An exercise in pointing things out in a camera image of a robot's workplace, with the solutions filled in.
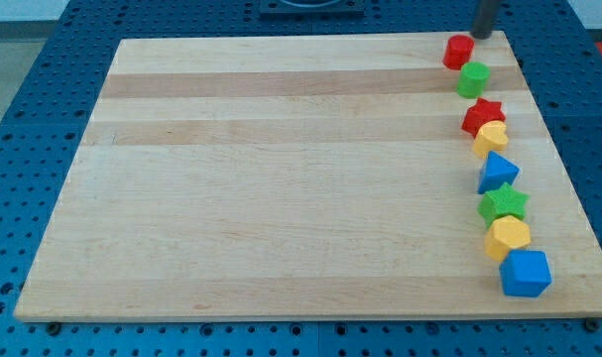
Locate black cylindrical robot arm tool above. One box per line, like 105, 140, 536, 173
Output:
470, 0, 501, 40

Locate light wooden board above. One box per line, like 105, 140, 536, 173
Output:
14, 31, 602, 322

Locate yellow heart block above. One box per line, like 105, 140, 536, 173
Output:
472, 121, 509, 159

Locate red star block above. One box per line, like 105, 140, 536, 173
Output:
461, 97, 506, 138

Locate blue triangle block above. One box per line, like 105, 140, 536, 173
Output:
477, 151, 520, 194

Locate green cylinder block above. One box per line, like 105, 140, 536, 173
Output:
456, 61, 491, 99

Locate red cylinder block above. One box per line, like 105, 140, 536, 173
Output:
442, 34, 475, 70

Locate green star block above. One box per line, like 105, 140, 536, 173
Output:
477, 182, 530, 228

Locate yellow hexagon block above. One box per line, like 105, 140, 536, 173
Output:
484, 215, 532, 263

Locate blue cube block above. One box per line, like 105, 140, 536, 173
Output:
499, 250, 552, 298

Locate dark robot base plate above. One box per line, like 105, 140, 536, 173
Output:
258, 0, 366, 18

